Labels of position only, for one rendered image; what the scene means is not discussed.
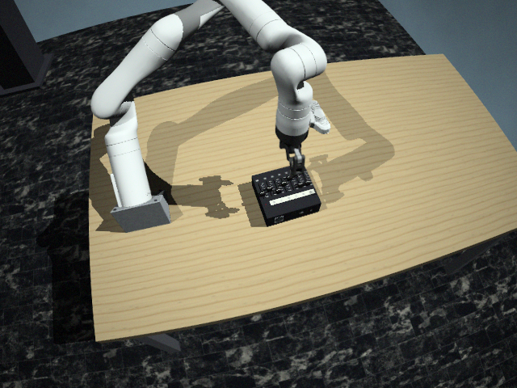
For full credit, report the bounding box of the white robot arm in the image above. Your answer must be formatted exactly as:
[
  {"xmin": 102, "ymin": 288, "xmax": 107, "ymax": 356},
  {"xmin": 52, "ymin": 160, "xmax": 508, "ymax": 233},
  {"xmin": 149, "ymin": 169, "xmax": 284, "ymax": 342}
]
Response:
[{"xmin": 90, "ymin": 0, "xmax": 330, "ymax": 207}]

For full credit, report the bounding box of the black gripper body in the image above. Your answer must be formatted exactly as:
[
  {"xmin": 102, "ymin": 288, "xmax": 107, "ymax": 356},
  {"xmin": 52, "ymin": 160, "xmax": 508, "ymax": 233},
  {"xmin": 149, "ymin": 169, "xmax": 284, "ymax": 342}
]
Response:
[{"xmin": 275, "ymin": 125, "xmax": 309, "ymax": 154}]

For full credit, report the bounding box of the black lighting desk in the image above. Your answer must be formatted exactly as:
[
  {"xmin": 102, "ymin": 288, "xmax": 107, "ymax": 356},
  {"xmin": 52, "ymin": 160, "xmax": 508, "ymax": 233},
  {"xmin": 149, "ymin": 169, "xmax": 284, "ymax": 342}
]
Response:
[{"xmin": 251, "ymin": 166, "xmax": 321, "ymax": 227}]

